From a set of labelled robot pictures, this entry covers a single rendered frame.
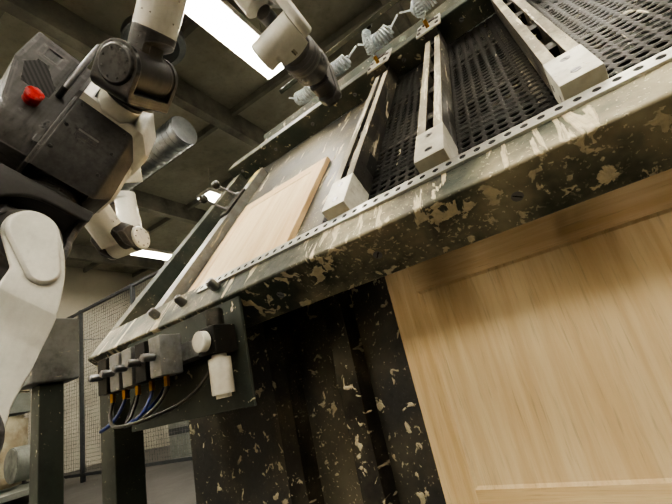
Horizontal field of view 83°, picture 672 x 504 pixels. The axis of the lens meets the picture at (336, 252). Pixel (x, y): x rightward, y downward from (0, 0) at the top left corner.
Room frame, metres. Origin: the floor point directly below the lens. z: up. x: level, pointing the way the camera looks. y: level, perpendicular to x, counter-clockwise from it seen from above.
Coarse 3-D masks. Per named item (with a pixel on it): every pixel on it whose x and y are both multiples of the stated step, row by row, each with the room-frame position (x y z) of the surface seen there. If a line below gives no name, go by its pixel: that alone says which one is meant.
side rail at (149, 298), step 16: (240, 176) 1.85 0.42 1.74; (224, 192) 1.76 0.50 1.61; (208, 224) 1.63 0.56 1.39; (192, 240) 1.55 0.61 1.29; (176, 256) 1.48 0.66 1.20; (192, 256) 1.54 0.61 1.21; (160, 272) 1.43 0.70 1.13; (176, 272) 1.47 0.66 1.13; (160, 288) 1.41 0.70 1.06; (144, 304) 1.35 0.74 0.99; (128, 320) 1.30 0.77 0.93
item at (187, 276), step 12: (252, 180) 1.58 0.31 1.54; (252, 192) 1.57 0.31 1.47; (240, 204) 1.50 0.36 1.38; (228, 216) 1.43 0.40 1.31; (216, 228) 1.39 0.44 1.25; (228, 228) 1.42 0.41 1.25; (216, 240) 1.36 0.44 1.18; (204, 252) 1.31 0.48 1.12; (192, 264) 1.26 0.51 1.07; (204, 264) 1.31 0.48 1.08; (180, 276) 1.25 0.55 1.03; (192, 276) 1.26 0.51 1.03; (180, 288) 1.22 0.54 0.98; (168, 300) 1.18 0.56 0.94
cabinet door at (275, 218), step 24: (312, 168) 1.20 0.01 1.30; (288, 192) 1.20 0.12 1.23; (312, 192) 1.07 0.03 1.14; (240, 216) 1.37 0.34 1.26; (264, 216) 1.19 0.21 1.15; (288, 216) 1.04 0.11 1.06; (240, 240) 1.18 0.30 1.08; (264, 240) 1.04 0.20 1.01; (288, 240) 0.93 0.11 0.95; (216, 264) 1.17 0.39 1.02; (240, 264) 1.03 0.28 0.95; (192, 288) 1.15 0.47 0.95
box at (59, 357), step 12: (60, 324) 1.07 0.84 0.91; (72, 324) 1.10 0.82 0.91; (48, 336) 1.05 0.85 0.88; (60, 336) 1.07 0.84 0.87; (72, 336) 1.10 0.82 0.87; (48, 348) 1.05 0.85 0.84; (60, 348) 1.07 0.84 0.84; (72, 348) 1.10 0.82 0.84; (36, 360) 1.03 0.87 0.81; (48, 360) 1.05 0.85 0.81; (60, 360) 1.07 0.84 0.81; (72, 360) 1.10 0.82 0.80; (36, 372) 1.03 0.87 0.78; (48, 372) 1.05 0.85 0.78; (60, 372) 1.07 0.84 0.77; (72, 372) 1.10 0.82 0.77; (24, 384) 1.04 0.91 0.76; (36, 384) 1.05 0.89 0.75
